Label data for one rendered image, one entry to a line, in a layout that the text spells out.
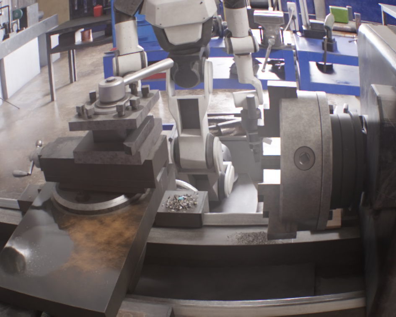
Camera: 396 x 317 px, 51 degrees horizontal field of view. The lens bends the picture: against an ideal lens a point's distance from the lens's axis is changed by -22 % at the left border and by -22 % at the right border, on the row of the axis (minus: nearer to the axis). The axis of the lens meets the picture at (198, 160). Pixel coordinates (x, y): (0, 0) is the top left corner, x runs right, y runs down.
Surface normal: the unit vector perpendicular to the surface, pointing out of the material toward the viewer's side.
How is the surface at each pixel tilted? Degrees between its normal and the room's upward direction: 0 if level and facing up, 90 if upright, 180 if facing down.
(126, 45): 75
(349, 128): 24
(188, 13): 101
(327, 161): 63
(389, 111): 42
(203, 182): 46
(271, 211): 31
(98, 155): 90
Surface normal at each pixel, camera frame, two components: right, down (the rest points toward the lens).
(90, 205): 0.01, -0.22
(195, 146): -0.18, 0.34
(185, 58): -0.15, 0.63
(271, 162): -0.18, -0.04
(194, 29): 0.09, 0.61
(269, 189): -0.15, -0.53
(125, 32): 0.19, 0.18
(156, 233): -0.08, -0.89
